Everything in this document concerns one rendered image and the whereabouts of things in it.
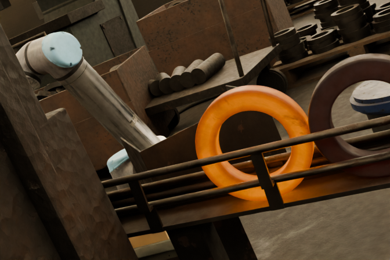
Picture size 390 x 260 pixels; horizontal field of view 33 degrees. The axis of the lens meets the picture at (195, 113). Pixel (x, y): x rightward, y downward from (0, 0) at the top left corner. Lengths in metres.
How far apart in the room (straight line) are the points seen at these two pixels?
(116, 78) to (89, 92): 1.59
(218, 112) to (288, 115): 0.11
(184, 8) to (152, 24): 0.29
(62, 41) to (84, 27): 4.43
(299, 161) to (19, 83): 0.43
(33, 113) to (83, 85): 1.20
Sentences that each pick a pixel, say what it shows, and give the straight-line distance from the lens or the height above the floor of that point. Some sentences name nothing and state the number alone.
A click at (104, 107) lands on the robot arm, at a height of 0.68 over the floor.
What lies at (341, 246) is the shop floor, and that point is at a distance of 2.20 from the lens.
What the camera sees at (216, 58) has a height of 0.40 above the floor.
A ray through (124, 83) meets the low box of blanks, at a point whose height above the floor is 0.52.
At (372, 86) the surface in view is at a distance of 2.13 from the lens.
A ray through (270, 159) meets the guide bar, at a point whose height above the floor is 0.66.
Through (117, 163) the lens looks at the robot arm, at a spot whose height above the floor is 0.43.
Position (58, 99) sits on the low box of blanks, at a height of 0.59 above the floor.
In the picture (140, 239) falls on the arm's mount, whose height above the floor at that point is 0.15.
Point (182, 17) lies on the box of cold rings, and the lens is 5.20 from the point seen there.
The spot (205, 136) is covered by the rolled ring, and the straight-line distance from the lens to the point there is 1.04.
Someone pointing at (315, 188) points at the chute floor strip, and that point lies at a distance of 1.06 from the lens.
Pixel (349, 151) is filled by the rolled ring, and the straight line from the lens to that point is 1.02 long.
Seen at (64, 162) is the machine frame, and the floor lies 0.80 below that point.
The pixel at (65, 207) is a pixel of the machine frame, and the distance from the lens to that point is 0.94.
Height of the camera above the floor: 1.00
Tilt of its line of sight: 12 degrees down
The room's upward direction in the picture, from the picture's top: 24 degrees counter-clockwise
